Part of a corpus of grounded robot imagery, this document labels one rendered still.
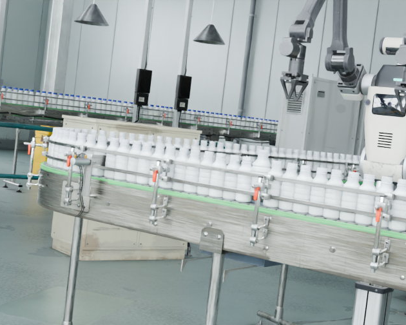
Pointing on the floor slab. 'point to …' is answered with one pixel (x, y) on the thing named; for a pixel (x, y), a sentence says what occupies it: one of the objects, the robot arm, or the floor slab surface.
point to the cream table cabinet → (128, 250)
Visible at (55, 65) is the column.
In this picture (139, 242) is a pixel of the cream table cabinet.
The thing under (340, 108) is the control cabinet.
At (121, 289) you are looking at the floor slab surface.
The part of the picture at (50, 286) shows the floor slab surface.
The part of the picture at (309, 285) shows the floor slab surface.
